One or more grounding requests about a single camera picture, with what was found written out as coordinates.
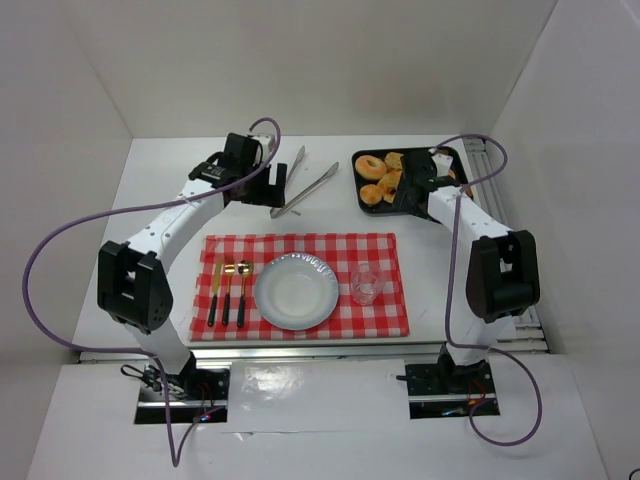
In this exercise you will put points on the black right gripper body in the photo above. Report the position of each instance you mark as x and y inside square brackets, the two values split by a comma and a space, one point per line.
[407, 190]

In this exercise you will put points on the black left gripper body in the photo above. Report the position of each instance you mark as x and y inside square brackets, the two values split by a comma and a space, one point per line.
[267, 189]

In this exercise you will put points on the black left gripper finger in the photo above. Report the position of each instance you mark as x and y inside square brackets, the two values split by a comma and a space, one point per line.
[276, 191]
[257, 191]

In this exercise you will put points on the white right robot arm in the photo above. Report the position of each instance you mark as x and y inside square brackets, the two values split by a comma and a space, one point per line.
[493, 269]

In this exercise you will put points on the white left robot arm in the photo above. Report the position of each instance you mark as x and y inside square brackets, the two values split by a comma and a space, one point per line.
[132, 282]

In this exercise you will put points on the black bread tray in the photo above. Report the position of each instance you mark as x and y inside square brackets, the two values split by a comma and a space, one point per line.
[383, 208]

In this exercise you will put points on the square toast slice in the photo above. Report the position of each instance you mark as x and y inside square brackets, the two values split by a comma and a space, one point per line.
[393, 161]

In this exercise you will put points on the small round bun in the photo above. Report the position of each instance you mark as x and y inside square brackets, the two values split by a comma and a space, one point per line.
[371, 194]

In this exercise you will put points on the white round plate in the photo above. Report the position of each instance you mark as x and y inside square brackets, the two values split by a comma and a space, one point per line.
[296, 291]

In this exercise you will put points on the clear drinking glass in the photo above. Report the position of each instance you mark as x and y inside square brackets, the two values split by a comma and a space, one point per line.
[367, 283]

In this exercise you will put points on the red white checkered cloth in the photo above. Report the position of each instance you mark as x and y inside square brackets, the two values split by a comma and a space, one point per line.
[386, 317]

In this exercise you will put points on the twisted ring bread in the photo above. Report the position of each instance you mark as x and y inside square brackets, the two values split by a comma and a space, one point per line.
[388, 185]

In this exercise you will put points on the ring bagel bread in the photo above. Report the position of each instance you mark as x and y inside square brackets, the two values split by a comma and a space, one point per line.
[370, 168]

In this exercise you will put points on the gold fork black handle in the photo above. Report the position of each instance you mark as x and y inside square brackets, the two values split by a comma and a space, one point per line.
[229, 270]

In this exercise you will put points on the gold spoon black handle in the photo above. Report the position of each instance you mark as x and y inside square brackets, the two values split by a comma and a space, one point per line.
[245, 269]

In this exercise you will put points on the gold knife black handle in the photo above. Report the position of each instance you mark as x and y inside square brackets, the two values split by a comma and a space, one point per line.
[215, 289]

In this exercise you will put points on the aluminium rail front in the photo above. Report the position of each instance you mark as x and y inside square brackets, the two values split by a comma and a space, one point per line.
[321, 351]

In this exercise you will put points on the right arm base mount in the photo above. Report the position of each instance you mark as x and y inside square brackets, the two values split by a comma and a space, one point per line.
[441, 389]

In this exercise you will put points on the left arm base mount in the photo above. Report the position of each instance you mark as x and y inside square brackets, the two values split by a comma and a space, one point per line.
[207, 402]

